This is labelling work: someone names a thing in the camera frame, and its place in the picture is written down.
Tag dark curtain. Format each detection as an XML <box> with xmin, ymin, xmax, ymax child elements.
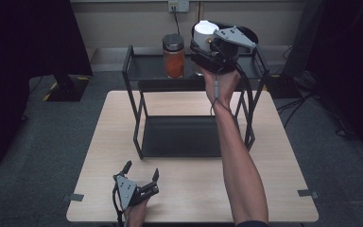
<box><xmin>306</xmin><ymin>0</ymin><xmax>363</xmax><ymax>159</ymax></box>
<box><xmin>0</xmin><ymin>0</ymin><xmax>93</xmax><ymax>173</ymax></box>

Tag dark sleeve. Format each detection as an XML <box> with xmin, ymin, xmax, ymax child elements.
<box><xmin>235</xmin><ymin>219</ymin><xmax>269</xmax><ymax>227</ymax></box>

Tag grey tape strip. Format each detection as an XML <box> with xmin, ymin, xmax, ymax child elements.
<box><xmin>297</xmin><ymin>188</ymin><xmax>320</xmax><ymax>200</ymax></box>
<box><xmin>61</xmin><ymin>193</ymin><xmax>85</xmax><ymax>203</ymax></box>

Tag right gripper grey cable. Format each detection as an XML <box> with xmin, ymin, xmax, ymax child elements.
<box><xmin>210</xmin><ymin>79</ymin><xmax>222</xmax><ymax>117</ymax></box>

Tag black floor cable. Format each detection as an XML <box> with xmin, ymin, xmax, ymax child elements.
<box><xmin>276</xmin><ymin>91</ymin><xmax>317</xmax><ymax>129</ymax></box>

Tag black socket cable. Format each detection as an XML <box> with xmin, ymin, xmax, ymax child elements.
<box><xmin>171</xmin><ymin>5</ymin><xmax>182</xmax><ymax>36</ymax></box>

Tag white wall socket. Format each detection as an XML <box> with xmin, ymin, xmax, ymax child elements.
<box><xmin>167</xmin><ymin>0</ymin><xmax>191</xmax><ymax>13</ymax></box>

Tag black metal two-tier rack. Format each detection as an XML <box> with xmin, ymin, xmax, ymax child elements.
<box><xmin>121</xmin><ymin>44</ymin><xmax>270</xmax><ymax>160</ymax></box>

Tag glass jar with red contents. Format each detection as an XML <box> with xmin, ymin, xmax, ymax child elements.
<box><xmin>162</xmin><ymin>33</ymin><xmax>186</xmax><ymax>79</ymax></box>

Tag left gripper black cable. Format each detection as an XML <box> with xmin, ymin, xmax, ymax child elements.
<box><xmin>112</xmin><ymin>183</ymin><xmax>125</xmax><ymax>227</ymax></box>

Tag person's right hand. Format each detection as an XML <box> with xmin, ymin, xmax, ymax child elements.
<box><xmin>201</xmin><ymin>67</ymin><xmax>241</xmax><ymax>108</ymax></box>

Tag person's left hand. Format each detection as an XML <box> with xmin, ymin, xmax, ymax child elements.
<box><xmin>124</xmin><ymin>198</ymin><xmax>150</xmax><ymax>227</ymax></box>

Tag black stand base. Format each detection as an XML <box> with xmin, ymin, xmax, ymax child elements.
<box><xmin>43</xmin><ymin>74</ymin><xmax>92</xmax><ymax>103</ymax></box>
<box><xmin>265</xmin><ymin>74</ymin><xmax>301</xmax><ymax>99</ymax></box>

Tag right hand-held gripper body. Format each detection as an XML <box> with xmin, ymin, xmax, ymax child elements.
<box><xmin>190</xmin><ymin>26</ymin><xmax>258</xmax><ymax>75</ymax></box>

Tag white cup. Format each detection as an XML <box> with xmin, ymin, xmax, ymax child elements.
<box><xmin>193</xmin><ymin>20</ymin><xmax>220</xmax><ymax>52</ymax></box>

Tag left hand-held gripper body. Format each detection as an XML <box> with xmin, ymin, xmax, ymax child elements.
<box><xmin>112</xmin><ymin>174</ymin><xmax>161</xmax><ymax>212</ymax></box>

